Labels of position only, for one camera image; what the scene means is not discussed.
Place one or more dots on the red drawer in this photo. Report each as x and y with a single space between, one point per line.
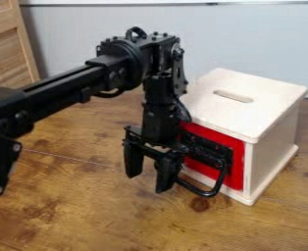
234 177

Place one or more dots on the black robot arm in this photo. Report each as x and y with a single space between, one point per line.
138 59

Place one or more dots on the light wooden box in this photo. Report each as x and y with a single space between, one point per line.
248 113

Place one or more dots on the black metal drawer handle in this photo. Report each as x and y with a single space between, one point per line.
209 156

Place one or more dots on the wooden slatted panel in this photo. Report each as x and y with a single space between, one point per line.
17 66

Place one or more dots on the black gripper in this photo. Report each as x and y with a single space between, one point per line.
158 131

